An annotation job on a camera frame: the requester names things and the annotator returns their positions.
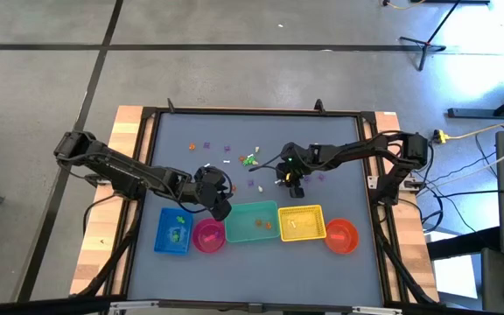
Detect pink round plastic bowl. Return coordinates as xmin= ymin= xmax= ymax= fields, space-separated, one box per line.
xmin=192 ymin=217 xmax=228 ymax=254

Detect orange round plastic bowl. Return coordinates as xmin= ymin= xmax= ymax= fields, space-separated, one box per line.
xmin=324 ymin=218 xmax=361 ymax=256

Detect black floor cable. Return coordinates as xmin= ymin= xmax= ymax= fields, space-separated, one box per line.
xmin=435 ymin=187 xmax=504 ymax=200

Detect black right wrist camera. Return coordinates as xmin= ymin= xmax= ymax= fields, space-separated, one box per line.
xmin=280 ymin=150 xmax=299 ymax=170

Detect black camera rig bar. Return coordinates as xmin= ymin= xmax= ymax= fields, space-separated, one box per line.
xmin=0 ymin=297 xmax=504 ymax=315

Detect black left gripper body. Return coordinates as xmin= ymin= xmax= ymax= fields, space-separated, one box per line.
xmin=192 ymin=164 xmax=233 ymax=207

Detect blue plastic tray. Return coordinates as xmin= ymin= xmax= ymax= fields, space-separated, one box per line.
xmin=153 ymin=207 xmax=194 ymax=256

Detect yellow floor cable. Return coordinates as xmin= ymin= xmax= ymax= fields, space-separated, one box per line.
xmin=381 ymin=0 xmax=431 ymax=11

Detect black stand base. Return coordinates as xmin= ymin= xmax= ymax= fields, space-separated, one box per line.
xmin=447 ymin=85 xmax=504 ymax=119

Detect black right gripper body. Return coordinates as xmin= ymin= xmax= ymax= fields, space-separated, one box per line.
xmin=276 ymin=142 xmax=313 ymax=185

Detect teal translucent plastic bin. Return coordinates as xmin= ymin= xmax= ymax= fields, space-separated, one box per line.
xmin=224 ymin=199 xmax=282 ymax=244

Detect yellow perforated plastic basket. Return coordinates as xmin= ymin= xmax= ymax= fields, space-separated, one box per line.
xmin=277 ymin=204 xmax=327 ymax=242

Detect black metal table frame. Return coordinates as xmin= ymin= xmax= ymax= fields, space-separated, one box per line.
xmin=72 ymin=98 xmax=439 ymax=307

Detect black tripod stand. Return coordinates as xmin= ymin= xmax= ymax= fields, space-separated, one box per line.
xmin=399 ymin=0 xmax=492 ymax=72

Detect beige floor cable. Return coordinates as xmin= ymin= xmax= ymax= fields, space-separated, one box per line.
xmin=446 ymin=112 xmax=504 ymax=142

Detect wooden table side board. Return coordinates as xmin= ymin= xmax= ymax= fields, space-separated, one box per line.
xmin=70 ymin=104 xmax=157 ymax=297
xmin=374 ymin=111 xmax=439 ymax=303

